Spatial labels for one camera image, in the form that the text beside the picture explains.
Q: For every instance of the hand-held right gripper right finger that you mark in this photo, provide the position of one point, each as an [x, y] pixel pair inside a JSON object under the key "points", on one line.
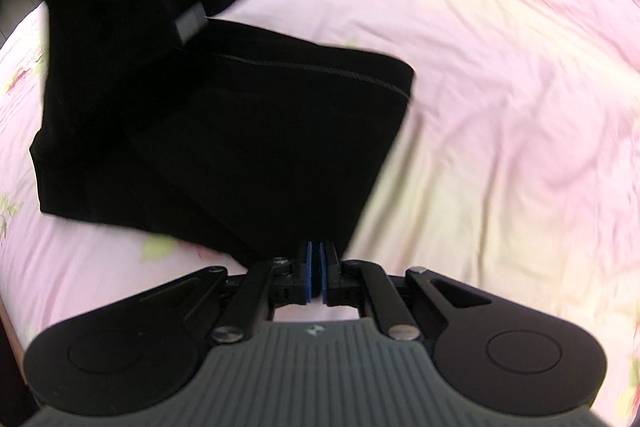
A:
{"points": [[327, 277]]}

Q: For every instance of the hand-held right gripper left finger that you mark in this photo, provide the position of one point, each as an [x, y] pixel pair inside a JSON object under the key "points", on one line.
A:
{"points": [[306, 277]]}

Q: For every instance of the pink floral blanket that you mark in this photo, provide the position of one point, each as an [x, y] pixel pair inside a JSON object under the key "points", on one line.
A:
{"points": [[500, 107]]}

